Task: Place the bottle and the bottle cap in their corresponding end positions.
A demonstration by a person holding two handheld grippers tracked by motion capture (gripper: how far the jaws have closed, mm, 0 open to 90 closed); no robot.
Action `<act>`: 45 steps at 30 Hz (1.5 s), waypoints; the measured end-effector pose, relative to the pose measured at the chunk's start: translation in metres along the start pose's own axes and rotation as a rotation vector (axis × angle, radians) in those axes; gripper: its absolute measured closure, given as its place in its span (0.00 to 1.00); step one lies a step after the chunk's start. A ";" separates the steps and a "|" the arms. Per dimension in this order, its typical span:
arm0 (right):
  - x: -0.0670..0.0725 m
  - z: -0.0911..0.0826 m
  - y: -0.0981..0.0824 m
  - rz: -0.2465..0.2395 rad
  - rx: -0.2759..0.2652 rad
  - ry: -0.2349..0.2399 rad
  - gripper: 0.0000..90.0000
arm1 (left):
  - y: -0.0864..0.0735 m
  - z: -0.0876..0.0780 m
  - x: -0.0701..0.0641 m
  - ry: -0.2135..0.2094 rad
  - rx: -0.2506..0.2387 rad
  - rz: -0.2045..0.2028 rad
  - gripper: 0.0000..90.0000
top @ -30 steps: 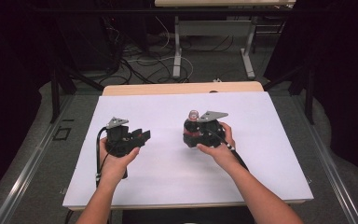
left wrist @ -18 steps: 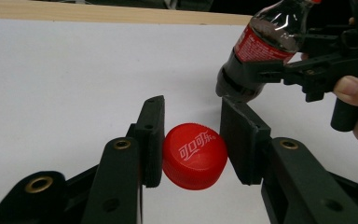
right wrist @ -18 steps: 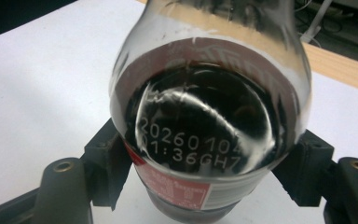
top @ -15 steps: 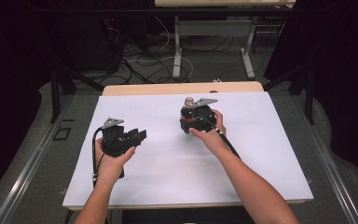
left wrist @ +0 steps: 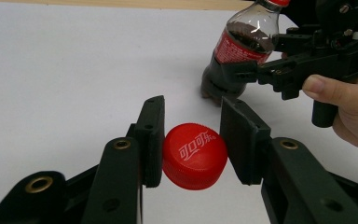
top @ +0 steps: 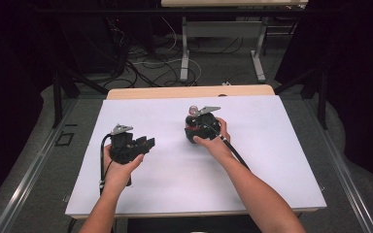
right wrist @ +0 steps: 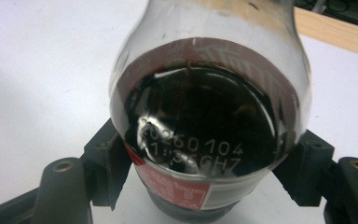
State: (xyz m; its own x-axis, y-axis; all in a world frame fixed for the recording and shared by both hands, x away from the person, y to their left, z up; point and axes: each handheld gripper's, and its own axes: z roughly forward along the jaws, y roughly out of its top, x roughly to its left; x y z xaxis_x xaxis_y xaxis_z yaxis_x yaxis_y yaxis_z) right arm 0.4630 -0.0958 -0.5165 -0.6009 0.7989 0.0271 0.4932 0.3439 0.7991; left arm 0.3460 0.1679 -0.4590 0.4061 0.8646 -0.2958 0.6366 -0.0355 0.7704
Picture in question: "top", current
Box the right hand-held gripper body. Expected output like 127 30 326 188
193 106 222 142

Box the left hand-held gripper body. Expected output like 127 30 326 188
109 123 152 165

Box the person's right hand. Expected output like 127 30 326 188
192 116 233 160

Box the person's left hand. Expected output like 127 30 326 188
102 144 146 196

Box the white table sheet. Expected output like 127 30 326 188
65 94 328 217

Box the black metal stand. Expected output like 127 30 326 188
51 66 110 129
273 66 330 131

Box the desk with white legs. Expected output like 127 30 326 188
160 0 309 83

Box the dark curtain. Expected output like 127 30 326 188
290 0 373 195
0 0 62 208

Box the left hand-held gripper black cable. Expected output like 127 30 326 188
98 133 115 196

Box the hand-held gripper black cable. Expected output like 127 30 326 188
98 133 115 196
207 123 251 172

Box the right hand-held gripper black cable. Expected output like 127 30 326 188
207 123 251 172

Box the tangle of floor cables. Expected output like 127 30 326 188
103 16 251 89

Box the aluminium floor rail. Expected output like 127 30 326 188
0 98 79 233
304 98 373 233

